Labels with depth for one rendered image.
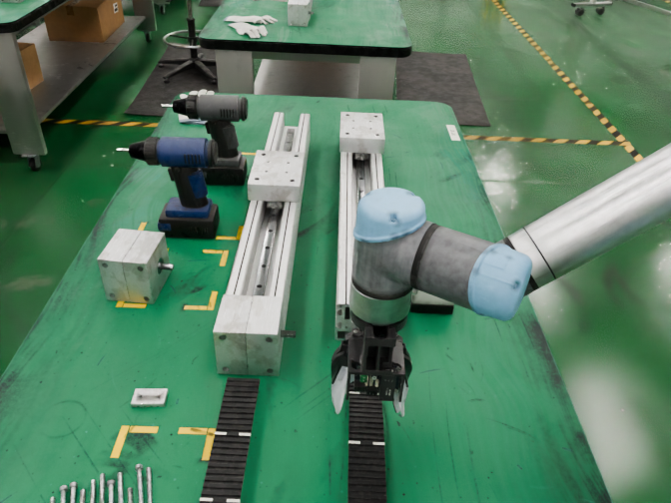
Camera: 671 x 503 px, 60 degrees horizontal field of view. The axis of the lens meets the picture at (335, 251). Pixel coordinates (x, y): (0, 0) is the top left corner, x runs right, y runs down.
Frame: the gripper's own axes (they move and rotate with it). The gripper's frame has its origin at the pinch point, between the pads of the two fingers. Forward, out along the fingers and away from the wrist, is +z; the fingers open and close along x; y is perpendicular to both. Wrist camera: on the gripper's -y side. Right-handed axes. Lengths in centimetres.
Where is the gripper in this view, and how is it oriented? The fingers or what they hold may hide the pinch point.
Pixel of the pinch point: (367, 401)
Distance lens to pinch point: 87.7
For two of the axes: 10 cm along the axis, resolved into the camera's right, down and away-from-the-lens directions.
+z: -0.4, 8.1, 5.8
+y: -0.2, 5.8, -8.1
